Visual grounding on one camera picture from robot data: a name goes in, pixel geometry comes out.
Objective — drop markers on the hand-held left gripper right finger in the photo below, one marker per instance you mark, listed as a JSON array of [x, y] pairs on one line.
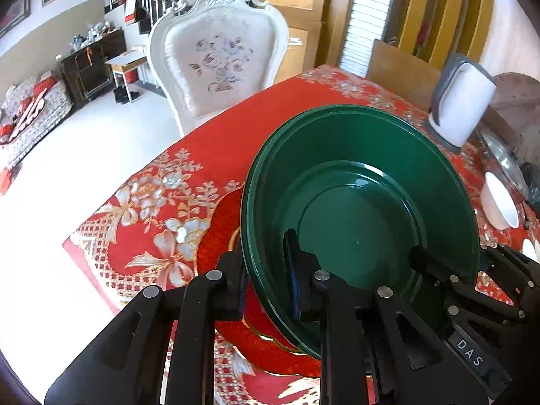
[[294, 287]]

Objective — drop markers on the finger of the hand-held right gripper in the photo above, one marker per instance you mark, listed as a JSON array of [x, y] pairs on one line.
[[464, 299], [514, 274]]

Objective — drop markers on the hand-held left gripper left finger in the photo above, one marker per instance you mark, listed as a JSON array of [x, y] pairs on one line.
[[240, 291]]

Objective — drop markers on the red glass plate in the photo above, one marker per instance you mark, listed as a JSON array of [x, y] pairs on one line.
[[261, 346]]

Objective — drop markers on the green plastic bowl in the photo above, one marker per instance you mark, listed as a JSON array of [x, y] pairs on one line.
[[358, 219]]

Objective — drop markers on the large white bowl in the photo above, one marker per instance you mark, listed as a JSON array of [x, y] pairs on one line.
[[530, 249]]

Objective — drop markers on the small white bowl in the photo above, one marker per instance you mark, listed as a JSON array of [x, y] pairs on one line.
[[498, 202]]

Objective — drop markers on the black plastic bag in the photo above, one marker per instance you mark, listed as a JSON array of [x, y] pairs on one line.
[[532, 181]]

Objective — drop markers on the red floral tablecloth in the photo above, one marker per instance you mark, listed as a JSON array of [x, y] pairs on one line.
[[168, 219]]

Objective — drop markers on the glass pan lid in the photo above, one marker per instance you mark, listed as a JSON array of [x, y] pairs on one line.
[[502, 156]]

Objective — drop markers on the white electric kettle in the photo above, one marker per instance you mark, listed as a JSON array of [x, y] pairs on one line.
[[464, 105]]

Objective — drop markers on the white ornate chair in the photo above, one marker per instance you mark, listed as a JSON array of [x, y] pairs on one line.
[[219, 71]]

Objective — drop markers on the small white desk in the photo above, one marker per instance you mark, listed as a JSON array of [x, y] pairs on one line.
[[126, 57]]

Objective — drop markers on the dark wooden cabinet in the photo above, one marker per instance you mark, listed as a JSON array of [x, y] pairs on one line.
[[93, 67]]

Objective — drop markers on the floral sofa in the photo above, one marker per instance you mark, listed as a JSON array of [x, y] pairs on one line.
[[33, 114]]

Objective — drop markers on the white window shutter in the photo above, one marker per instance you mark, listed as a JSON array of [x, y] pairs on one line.
[[363, 21]]

